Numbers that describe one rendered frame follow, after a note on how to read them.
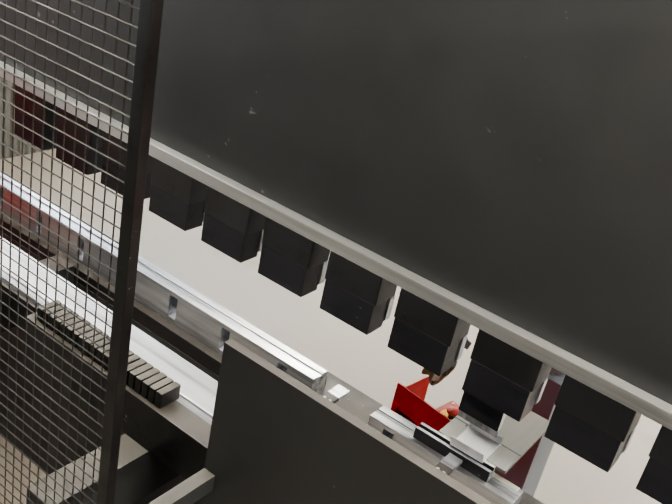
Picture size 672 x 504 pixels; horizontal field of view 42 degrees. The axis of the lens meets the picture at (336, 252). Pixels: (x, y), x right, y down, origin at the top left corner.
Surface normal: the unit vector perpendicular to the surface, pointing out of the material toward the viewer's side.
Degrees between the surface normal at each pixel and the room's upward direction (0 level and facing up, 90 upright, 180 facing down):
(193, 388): 0
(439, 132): 90
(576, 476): 0
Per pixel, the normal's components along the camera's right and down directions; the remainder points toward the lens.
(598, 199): -0.59, 0.26
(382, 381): 0.19, -0.87
